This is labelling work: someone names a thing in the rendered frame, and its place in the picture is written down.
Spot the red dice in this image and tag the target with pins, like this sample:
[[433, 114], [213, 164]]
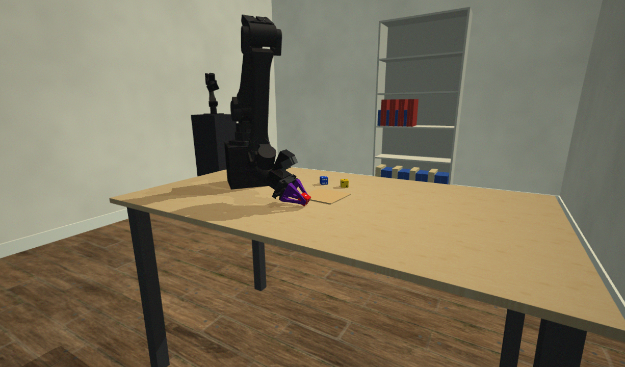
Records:
[[306, 197]]

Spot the tan square mat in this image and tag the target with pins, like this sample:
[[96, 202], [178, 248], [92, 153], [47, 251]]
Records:
[[327, 196]]

